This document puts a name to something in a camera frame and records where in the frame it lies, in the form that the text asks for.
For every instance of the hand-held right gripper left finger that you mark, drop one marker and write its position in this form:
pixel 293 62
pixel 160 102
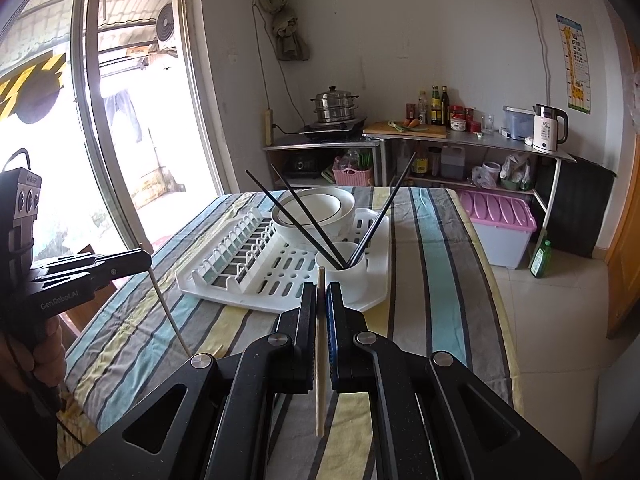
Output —
pixel 307 320

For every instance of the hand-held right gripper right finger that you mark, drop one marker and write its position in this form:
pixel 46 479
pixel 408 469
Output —
pixel 331 320

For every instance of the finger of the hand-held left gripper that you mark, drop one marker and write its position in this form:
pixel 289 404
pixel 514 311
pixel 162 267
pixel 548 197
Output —
pixel 115 257
pixel 100 276

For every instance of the white cup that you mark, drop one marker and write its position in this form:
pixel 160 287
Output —
pixel 350 285

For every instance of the wooden chopstick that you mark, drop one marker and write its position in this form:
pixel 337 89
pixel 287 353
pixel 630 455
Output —
pixel 320 410
pixel 167 310

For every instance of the black chopstick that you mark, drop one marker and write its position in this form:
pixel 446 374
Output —
pixel 388 200
pixel 285 210
pixel 304 210

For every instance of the person's left hand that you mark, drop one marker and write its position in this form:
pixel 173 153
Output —
pixel 50 360

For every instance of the white plastic dish rack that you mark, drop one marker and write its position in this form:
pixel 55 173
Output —
pixel 280 280

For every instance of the white bowl black rim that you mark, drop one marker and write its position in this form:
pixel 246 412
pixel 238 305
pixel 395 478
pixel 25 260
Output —
pixel 336 235
pixel 325 205

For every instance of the striped tablecloth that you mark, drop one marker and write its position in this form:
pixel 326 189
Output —
pixel 430 260

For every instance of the blue hanging garment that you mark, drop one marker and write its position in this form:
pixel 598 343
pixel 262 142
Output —
pixel 125 115

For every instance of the pink plastic basket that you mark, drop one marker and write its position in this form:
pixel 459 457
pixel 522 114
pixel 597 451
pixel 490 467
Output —
pixel 352 175

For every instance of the yellow black window sticker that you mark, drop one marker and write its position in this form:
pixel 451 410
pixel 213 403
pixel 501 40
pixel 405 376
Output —
pixel 30 90

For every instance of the black kitchen appliance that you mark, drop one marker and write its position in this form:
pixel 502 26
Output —
pixel 302 165

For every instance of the metal kitchen counter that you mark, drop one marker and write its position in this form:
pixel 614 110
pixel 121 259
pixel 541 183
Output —
pixel 320 144

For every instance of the black induction cooker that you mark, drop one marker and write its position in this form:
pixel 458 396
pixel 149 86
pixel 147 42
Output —
pixel 332 130

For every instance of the sliding glass door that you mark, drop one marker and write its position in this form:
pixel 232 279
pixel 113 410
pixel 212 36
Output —
pixel 85 60

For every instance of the wooden cutting board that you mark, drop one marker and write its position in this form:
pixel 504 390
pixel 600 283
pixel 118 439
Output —
pixel 385 132

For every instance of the beige power strip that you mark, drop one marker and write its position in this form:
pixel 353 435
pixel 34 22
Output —
pixel 268 127

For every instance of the pink lid storage box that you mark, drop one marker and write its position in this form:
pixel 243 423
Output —
pixel 500 215

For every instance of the grey plastic jug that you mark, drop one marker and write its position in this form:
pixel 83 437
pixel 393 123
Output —
pixel 452 162

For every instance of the steel steamer pot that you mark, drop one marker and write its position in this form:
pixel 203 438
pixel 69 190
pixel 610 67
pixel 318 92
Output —
pixel 335 105

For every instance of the green plastic bottle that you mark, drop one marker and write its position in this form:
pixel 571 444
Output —
pixel 540 260

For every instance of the clear bottle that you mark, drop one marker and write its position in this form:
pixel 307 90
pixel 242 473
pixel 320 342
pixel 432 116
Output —
pixel 422 110

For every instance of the outdoor air conditioner unit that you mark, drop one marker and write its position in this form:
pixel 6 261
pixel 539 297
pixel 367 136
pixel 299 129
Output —
pixel 165 27

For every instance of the dark glass bottle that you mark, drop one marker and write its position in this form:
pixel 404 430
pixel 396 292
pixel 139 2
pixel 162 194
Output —
pixel 436 107
pixel 445 107

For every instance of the red lid jar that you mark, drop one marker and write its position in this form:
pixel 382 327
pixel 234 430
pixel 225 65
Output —
pixel 457 119

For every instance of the crumpled plastic bag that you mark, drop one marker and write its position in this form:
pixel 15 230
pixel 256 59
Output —
pixel 515 170

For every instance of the black panel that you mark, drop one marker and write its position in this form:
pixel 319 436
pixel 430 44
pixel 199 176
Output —
pixel 575 205

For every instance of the clear plastic container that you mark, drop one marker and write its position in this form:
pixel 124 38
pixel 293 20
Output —
pixel 517 122

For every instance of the hanging grey cloth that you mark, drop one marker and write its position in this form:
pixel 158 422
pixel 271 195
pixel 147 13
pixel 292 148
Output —
pixel 290 35

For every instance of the white electric kettle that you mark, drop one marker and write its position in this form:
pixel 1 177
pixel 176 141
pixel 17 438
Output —
pixel 547 130

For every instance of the wooden door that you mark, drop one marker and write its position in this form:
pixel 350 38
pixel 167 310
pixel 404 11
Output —
pixel 627 260

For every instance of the giraffe wall poster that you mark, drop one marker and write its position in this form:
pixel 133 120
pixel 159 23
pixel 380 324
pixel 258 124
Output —
pixel 575 65

